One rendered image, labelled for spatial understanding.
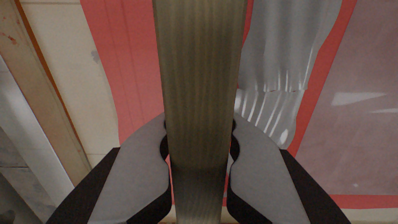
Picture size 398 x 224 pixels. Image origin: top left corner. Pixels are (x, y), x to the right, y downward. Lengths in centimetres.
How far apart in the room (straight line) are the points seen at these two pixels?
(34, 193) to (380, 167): 266
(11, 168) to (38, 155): 223
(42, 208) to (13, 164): 72
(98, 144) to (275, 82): 22
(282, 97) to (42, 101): 23
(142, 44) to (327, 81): 18
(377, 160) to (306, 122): 13
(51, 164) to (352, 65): 32
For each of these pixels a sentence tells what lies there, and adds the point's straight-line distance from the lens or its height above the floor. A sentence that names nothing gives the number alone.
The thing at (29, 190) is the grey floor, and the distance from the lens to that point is 265.
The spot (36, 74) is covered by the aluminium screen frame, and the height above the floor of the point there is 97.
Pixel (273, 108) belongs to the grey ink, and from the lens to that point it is 20.
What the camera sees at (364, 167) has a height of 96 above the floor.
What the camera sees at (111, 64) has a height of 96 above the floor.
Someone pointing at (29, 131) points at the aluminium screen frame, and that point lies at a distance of 23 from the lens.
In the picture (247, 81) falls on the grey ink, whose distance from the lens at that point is 17.
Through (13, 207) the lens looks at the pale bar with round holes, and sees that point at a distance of 31.
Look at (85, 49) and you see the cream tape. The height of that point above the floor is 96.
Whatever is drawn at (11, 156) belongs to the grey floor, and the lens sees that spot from 232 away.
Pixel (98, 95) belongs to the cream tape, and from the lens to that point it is 21.
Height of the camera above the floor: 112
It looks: 60 degrees down
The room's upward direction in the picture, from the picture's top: 179 degrees counter-clockwise
